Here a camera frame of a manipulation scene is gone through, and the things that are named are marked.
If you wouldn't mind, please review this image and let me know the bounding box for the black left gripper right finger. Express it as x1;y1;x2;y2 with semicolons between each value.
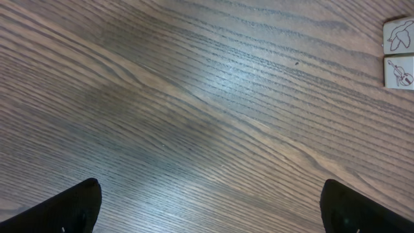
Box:
320;179;413;233

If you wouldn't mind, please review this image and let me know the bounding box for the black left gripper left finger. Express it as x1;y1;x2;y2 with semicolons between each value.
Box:
1;178;102;233

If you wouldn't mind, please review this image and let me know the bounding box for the wooden patterned picture block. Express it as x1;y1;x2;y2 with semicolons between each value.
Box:
384;56;413;90

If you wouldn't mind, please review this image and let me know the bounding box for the red letter I block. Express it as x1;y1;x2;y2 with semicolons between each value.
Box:
383;17;413;55

